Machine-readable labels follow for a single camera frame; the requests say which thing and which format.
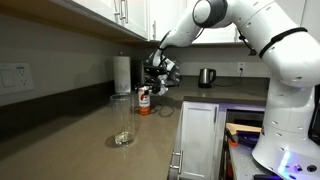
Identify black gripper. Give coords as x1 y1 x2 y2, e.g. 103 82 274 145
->
135 73 168 96

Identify orange-capped drink bottle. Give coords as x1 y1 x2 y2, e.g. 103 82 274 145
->
137 85 152 116

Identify tall clear drinking glass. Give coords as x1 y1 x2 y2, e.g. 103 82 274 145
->
110 93 136 147

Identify silver toaster oven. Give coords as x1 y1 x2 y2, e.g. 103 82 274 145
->
132 59 182 90

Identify white paper towel roll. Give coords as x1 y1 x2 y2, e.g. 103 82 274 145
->
112 54 132 94

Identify grey lower cabinet run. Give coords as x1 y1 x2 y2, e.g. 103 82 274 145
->
166 99 184 180

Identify steel electric kettle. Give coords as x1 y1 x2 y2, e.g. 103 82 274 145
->
198 68 217 89

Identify white cabinet door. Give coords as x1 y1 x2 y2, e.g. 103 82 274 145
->
179 101 221 180

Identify white upper cabinets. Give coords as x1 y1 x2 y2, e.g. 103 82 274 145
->
49 0 320 46

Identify wooden board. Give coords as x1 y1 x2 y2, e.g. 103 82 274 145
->
225 122 263 135

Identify white perforated robot table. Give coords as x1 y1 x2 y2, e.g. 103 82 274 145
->
229 143 320 180

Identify silver drawer handle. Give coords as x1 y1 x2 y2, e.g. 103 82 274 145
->
169 150 184 174

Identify white wall outlet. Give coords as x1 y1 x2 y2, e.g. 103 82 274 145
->
237 61 246 74

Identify black kettle cord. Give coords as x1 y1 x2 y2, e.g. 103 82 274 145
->
213 68 244 88

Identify white switch outlet plate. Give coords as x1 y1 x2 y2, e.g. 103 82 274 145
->
0 62 35 96

